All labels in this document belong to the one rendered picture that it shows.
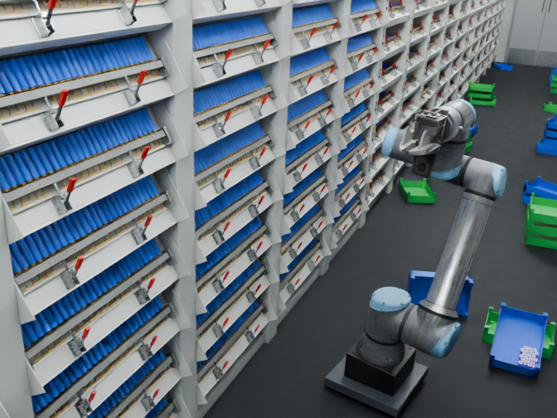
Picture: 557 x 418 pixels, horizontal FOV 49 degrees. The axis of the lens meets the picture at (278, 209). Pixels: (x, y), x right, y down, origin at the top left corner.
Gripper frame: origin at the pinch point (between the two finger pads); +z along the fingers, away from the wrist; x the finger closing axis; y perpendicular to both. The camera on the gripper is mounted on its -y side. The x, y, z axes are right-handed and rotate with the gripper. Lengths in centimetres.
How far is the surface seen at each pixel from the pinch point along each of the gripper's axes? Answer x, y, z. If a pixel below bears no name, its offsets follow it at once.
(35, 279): -55, -28, 66
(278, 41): -77, 7, -55
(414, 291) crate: -29, -116, -125
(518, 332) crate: 23, -113, -121
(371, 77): -101, -33, -190
